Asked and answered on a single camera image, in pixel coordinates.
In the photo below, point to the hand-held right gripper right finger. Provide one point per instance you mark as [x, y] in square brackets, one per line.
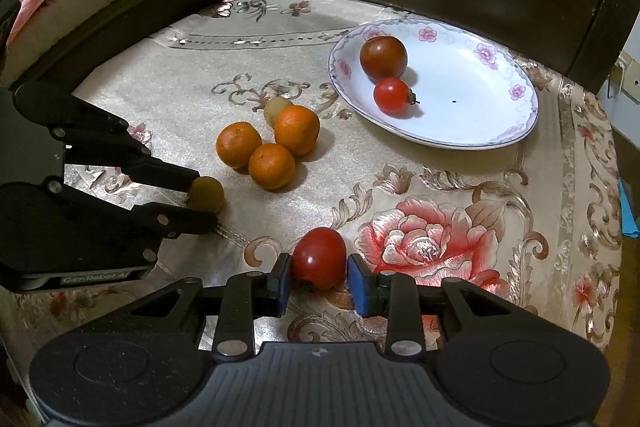
[361, 287]

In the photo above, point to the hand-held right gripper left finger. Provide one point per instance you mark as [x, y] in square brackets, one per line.
[281, 282]

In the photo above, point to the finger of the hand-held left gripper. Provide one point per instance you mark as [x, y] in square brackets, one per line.
[165, 174]
[185, 222]

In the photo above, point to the small brown-green round fruit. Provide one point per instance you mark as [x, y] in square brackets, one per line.
[211, 194]

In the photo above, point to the large red tomato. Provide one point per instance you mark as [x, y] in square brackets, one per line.
[320, 257]

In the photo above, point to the white floral plate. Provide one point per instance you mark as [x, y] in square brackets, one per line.
[465, 72]

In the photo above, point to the orange mandarin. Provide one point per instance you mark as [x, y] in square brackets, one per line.
[297, 129]
[239, 145]
[271, 166]

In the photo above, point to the floral beige tablecloth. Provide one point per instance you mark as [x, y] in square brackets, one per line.
[425, 187]

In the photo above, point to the small yellow-green round fruit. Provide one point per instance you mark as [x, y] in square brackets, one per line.
[275, 108]

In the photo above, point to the small red tomato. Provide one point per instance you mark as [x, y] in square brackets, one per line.
[391, 96]

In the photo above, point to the dark red-brown tomato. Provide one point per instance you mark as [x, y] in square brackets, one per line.
[382, 57]

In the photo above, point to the blue object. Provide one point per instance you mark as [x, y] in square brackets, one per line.
[629, 212]

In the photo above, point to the dark wooden bed frame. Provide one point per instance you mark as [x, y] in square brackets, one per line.
[125, 12]

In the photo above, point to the wall socket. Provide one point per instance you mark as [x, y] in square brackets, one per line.
[632, 79]

